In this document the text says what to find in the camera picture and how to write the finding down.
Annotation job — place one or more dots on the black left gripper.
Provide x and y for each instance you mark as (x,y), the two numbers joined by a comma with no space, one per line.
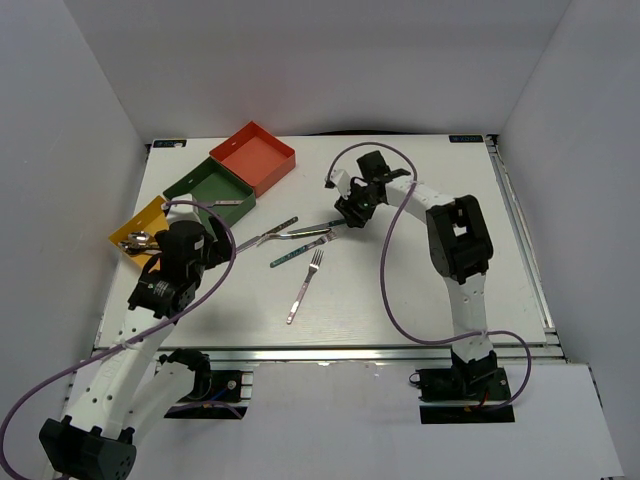
(223,246)

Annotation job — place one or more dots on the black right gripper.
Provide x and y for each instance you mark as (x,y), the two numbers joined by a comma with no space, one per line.
(347,208)

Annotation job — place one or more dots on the green handled knife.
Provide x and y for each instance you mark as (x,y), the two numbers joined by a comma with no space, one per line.
(318,227)

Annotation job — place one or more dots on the green handled spoon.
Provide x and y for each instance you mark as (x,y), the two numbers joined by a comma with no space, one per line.
(140,237)

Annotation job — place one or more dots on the brown handled spoon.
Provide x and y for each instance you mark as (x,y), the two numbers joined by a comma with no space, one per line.
(124,244)

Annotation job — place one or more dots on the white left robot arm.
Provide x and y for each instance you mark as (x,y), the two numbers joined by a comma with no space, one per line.
(97,436)

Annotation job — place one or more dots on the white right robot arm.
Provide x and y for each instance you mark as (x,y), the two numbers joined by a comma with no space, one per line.
(459,243)

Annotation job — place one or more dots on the green box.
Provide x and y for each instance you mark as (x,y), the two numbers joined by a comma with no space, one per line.
(211,181)

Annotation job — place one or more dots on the yellow box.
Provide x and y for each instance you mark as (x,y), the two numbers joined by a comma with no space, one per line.
(150,219)

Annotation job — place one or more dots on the red box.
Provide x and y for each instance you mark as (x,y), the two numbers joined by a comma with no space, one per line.
(255,156)

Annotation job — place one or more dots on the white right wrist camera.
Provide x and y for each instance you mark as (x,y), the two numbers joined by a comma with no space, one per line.
(340,180)

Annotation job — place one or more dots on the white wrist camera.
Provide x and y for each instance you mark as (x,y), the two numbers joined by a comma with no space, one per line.
(180,212)
(340,180)

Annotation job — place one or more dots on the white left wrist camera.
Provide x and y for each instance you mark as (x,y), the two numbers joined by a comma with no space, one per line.
(180,212)

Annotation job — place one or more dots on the green handled fork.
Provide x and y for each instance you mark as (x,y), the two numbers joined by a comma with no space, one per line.
(303,249)

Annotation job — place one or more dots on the brown handled knife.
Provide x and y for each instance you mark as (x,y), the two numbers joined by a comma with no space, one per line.
(249,243)

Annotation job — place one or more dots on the pink handled fork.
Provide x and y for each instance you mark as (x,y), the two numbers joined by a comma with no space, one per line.
(313,268)

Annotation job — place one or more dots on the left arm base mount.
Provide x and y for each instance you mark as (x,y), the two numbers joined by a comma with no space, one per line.
(217,393)

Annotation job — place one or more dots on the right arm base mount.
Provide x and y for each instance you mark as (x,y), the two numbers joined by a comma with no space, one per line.
(444,400)

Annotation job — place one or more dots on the aluminium table frame rail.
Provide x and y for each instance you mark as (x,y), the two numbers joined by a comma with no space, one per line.
(521,231)

